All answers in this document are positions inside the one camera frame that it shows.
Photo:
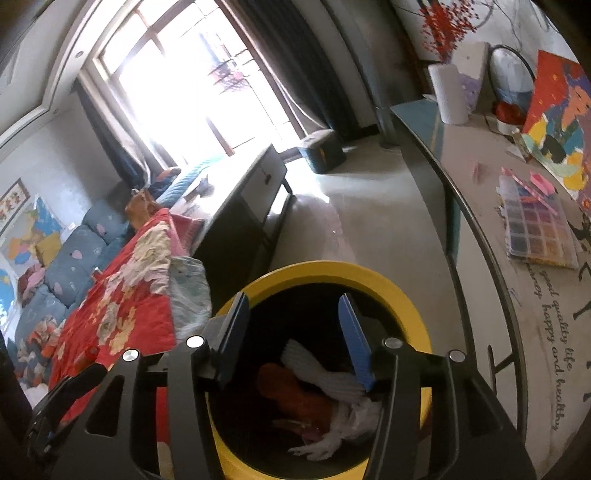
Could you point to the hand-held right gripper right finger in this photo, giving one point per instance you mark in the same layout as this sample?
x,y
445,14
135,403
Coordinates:
x,y
355,341

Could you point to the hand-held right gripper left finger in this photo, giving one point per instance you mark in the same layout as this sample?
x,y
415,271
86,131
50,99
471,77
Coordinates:
x,y
233,332

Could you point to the white embossed tissue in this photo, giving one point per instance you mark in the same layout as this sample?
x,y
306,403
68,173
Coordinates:
x,y
323,378

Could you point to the yellow trash bin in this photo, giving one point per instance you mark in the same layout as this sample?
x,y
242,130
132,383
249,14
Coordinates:
x,y
323,272

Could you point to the orange bag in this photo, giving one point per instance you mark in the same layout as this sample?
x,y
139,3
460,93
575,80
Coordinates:
x,y
286,392

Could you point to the clear pink wrapper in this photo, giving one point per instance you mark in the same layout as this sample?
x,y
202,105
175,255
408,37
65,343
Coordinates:
x,y
300,427

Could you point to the colourful patterned cloth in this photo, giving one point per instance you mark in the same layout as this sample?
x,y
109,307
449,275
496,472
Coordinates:
x,y
37,355

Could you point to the pale printed quilt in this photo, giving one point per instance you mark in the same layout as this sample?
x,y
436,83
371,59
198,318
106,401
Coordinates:
x,y
191,295

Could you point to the red floral blanket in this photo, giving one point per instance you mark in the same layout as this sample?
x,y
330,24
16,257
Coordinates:
x,y
115,314

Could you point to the white coffee table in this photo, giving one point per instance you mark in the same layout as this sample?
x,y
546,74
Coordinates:
x,y
249,194

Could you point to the blue grey sofa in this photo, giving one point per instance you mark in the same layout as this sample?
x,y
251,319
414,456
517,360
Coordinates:
x,y
74,258

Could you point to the brown paper bag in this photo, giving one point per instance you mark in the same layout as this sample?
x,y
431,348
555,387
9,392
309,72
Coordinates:
x,y
141,207

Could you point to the yellow cushion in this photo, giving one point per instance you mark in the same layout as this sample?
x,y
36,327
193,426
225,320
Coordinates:
x,y
48,247

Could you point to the colourful map poster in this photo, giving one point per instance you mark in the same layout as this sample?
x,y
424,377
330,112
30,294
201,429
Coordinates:
x,y
27,235

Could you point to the long grey printed table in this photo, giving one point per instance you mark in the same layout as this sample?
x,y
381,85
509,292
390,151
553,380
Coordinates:
x,y
485,207

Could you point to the clear bead organiser box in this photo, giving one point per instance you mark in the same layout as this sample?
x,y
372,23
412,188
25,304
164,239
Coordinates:
x,y
535,230

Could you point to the grey blue curtain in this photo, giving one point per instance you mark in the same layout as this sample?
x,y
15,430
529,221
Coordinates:
x,y
124,147

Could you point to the pink eraser block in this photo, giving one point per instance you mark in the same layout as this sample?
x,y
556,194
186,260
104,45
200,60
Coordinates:
x,y
541,183

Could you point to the white paper towel roll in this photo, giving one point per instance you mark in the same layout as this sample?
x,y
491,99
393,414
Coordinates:
x,y
448,94

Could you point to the balcony glass door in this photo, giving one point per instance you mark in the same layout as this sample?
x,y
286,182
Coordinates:
x,y
184,69

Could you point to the grey standing air conditioner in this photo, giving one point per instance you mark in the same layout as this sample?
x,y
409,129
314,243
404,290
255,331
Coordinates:
x,y
369,69

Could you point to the dark blue curtain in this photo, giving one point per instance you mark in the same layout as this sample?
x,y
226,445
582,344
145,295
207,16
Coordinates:
x,y
314,69

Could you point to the colourful figure painting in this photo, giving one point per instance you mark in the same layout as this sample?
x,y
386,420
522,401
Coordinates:
x,y
558,124

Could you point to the white carton box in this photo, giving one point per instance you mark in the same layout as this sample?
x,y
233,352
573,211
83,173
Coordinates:
x,y
475,69

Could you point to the round table mirror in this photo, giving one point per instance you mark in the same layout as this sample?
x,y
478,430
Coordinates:
x,y
508,78

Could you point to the red artificial flowers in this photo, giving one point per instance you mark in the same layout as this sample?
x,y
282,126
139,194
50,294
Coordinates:
x,y
445,27

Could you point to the framed wall picture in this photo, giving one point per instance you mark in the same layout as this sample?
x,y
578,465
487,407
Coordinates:
x,y
14,205

